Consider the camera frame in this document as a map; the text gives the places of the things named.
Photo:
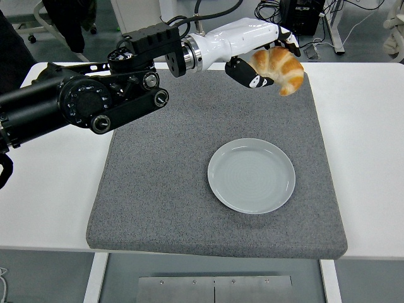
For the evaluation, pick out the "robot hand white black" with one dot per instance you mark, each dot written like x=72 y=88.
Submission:
x=233 y=38

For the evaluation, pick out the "croissant bread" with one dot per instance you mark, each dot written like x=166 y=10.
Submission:
x=284 y=67

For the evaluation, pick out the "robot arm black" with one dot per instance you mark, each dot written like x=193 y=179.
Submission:
x=47 y=104

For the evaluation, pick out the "grey round plate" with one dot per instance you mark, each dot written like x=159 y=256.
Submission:
x=251 y=176

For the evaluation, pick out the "grey metal plate with screws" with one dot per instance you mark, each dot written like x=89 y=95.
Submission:
x=214 y=288

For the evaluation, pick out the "black equipment box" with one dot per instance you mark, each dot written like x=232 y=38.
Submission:
x=303 y=15

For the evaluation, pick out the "clear floor box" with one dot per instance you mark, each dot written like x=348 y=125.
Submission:
x=312 y=52

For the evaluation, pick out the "white desk panel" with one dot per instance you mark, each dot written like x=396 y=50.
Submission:
x=139 y=12

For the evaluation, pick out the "white desk leg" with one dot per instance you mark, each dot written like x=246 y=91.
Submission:
x=335 y=28

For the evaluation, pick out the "grey felt mat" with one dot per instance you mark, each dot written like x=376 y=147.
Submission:
x=173 y=189

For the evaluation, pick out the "person's legs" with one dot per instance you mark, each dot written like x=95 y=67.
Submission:
x=69 y=22

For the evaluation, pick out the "person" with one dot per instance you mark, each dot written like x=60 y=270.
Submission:
x=12 y=57

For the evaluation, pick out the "white table leg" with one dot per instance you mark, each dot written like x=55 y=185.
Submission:
x=331 y=284
x=93 y=281

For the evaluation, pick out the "white rolling chair frame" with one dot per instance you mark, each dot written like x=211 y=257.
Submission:
x=52 y=33

